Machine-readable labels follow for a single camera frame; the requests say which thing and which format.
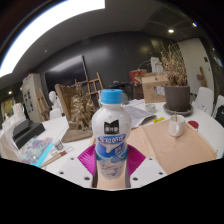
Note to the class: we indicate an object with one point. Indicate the brown cardboard box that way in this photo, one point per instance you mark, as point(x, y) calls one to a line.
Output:
point(151, 90)

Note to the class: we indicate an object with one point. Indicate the small paint jar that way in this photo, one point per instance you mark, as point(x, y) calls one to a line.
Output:
point(57, 145)

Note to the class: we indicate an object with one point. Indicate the black flat box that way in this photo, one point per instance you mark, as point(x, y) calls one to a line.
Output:
point(28, 133)

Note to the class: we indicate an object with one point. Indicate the black wall screen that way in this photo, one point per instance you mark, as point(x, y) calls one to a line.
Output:
point(65, 75)

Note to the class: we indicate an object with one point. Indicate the blue-capped plastic drink bottle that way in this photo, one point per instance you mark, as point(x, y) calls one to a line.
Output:
point(111, 133)

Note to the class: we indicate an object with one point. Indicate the colourful painting board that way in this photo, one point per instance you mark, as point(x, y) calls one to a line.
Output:
point(35, 150)

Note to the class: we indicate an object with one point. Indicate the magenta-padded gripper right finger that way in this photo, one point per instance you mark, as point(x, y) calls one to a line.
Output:
point(148, 171)

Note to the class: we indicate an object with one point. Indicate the yellow strip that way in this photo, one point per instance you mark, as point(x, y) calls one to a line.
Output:
point(158, 119)

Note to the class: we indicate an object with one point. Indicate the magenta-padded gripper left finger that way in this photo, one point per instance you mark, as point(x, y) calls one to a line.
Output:
point(75, 171)

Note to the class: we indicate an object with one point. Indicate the golden sculpture on wooden board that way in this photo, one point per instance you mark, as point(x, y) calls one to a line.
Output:
point(80, 113)

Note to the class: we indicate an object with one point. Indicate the white ceramic mug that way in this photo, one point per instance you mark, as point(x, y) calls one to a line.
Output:
point(175, 128)

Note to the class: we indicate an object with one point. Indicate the wooden cactus-shaped figure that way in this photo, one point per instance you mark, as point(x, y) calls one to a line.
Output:
point(202, 76)

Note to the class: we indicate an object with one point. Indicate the white plaster bust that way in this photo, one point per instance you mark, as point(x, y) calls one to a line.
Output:
point(53, 98)

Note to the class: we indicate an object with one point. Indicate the long ceiling light strip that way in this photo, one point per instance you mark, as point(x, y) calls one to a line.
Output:
point(43, 26)

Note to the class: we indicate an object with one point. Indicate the wooden stir stick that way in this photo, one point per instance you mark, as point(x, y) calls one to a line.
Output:
point(175, 116)

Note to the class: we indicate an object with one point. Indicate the white shelf cabinet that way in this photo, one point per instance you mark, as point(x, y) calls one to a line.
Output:
point(31, 96)

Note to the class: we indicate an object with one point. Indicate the white canvas panel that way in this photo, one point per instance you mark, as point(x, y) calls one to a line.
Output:
point(8, 150)

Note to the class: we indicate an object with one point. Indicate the flat round red coaster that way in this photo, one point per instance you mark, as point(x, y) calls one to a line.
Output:
point(193, 125)

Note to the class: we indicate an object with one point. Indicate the grey plant saucer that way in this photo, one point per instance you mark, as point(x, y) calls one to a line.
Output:
point(178, 113)

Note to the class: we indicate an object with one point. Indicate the wooden easel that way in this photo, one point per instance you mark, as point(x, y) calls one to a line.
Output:
point(91, 82)
point(42, 105)

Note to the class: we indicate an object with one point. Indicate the black backpack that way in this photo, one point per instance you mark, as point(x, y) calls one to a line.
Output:
point(220, 116)

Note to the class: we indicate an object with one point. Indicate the wooden paintbrush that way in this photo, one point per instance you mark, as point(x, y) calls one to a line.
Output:
point(56, 158)

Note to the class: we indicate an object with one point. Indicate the red box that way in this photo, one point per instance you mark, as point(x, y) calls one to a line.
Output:
point(136, 76)

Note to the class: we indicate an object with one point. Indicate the dried plant in grey pot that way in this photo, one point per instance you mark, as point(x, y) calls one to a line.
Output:
point(176, 98)

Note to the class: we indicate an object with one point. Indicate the white chair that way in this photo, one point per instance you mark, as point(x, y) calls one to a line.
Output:
point(55, 114)
point(204, 98)
point(220, 100)

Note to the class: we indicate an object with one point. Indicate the round ceiling spotlight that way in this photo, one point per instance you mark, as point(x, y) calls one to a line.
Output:
point(171, 31)
point(194, 24)

